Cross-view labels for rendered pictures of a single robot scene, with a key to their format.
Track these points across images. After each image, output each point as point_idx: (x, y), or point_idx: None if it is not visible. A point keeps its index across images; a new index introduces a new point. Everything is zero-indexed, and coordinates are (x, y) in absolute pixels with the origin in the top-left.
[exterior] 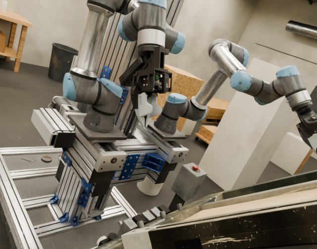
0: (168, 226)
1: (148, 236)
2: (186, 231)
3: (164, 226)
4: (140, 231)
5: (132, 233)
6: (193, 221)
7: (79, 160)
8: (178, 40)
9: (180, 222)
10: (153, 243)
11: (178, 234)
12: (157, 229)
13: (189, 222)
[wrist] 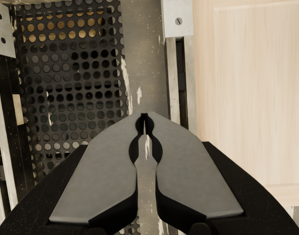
0: (175, 69)
1: (164, 38)
2: (169, 102)
3: (184, 51)
4: (169, 16)
5: (164, 1)
6: (187, 103)
7: None
8: None
9: (190, 79)
10: (165, 46)
11: (168, 89)
12: (167, 56)
13: (186, 96)
